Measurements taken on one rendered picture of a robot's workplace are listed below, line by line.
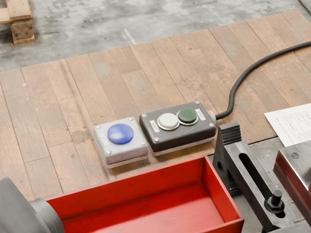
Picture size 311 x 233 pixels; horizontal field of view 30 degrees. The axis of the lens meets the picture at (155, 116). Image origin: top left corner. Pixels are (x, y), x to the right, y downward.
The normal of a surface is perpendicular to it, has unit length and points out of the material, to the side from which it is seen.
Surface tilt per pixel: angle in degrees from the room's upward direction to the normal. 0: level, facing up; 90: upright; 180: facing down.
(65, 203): 90
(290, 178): 90
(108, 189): 90
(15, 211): 20
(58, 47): 0
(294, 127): 1
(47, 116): 0
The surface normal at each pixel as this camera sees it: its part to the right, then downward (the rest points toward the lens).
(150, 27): 0.04, -0.70
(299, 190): -0.93, 0.23
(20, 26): 0.27, 0.69
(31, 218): 0.28, -0.48
